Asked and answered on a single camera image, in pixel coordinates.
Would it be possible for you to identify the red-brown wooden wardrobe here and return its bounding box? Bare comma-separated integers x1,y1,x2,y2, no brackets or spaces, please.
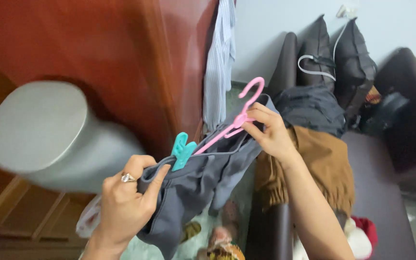
0,0,219,260

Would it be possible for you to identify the striped light blue shirt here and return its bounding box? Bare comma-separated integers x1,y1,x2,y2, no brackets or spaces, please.
202,0,237,131

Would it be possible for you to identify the brown fringed cloth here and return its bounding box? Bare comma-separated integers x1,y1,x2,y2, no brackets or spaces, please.
255,126,356,218

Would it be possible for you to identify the dark blue cloth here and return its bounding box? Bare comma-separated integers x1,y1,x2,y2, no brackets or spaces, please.
273,85,346,138

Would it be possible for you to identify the grey garment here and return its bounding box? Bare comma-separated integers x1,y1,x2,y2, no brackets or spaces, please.
136,95,282,260

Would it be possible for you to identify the teal plastic clothes peg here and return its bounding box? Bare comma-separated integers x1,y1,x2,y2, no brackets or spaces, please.
171,132,198,172

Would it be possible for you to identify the white cord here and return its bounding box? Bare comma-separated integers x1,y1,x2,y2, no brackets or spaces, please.
298,22,349,82

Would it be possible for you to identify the white plastic bag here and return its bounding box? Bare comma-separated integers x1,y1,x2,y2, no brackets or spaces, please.
75,195,103,239

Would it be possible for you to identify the red and white plush toy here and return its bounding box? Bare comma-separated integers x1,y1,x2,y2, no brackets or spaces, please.
293,216,378,260

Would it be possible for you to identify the person's right hand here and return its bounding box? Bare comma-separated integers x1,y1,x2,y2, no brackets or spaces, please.
241,102,299,164

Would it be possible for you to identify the dark brown sofa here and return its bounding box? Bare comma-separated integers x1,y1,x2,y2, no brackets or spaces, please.
246,32,416,260

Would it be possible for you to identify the dark blue bag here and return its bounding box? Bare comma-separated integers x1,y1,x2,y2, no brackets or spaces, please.
360,92,410,135

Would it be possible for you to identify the grey round bin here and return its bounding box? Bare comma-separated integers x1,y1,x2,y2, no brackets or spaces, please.
0,80,146,194

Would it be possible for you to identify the black cushion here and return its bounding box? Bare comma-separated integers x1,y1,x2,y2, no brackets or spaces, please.
333,17,378,110
298,14,337,91

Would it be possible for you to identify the white wall hook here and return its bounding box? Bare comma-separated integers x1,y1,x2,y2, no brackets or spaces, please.
336,4,357,19

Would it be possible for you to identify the yellow sandal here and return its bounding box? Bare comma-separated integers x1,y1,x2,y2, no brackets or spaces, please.
181,221,202,242

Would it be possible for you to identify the dark brown armchair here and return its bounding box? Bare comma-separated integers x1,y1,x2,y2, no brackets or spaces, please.
374,47,416,175

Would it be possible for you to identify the person's left hand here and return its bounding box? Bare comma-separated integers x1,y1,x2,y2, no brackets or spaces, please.
85,155,172,250

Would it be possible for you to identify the patterned colourful cloth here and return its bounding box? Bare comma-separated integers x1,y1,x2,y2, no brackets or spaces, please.
197,227,246,260

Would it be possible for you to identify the pink plastic hanger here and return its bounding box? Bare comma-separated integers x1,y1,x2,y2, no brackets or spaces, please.
194,77,265,155

